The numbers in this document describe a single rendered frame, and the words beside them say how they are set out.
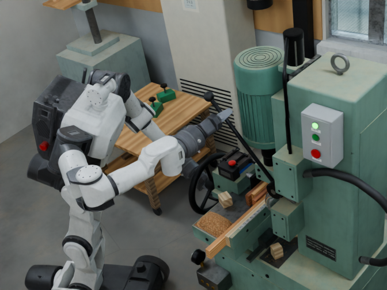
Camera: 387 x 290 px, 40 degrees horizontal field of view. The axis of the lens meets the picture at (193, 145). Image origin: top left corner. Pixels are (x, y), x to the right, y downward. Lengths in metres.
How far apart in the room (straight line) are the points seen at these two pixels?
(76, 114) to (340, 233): 0.99
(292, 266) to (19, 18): 3.29
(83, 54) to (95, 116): 2.13
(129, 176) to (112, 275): 1.41
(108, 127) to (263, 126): 0.56
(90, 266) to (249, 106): 1.17
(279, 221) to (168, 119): 1.69
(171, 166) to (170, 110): 1.77
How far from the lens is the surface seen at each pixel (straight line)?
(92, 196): 1.61
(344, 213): 1.73
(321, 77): 1.57
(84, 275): 2.68
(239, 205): 2.08
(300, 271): 1.97
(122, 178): 1.60
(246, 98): 1.74
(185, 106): 3.44
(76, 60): 4.00
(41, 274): 2.87
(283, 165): 1.63
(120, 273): 2.96
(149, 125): 2.42
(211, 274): 2.23
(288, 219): 1.77
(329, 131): 1.47
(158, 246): 3.27
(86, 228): 2.41
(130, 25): 4.37
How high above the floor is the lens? 2.30
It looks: 35 degrees down
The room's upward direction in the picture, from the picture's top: 11 degrees counter-clockwise
